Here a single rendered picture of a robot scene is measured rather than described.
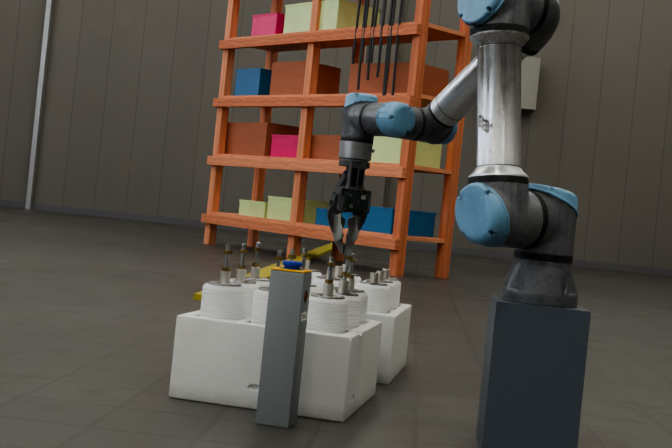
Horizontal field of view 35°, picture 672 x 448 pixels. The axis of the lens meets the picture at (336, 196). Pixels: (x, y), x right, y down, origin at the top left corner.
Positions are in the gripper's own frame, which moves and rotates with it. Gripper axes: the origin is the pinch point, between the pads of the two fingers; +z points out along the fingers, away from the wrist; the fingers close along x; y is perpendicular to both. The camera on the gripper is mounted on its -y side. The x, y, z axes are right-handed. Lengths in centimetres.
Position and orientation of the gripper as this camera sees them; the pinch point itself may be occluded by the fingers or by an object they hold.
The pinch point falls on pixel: (343, 248)
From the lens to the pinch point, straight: 245.5
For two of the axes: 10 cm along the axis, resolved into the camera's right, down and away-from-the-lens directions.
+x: 9.7, 1.1, 2.1
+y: 2.1, 0.2, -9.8
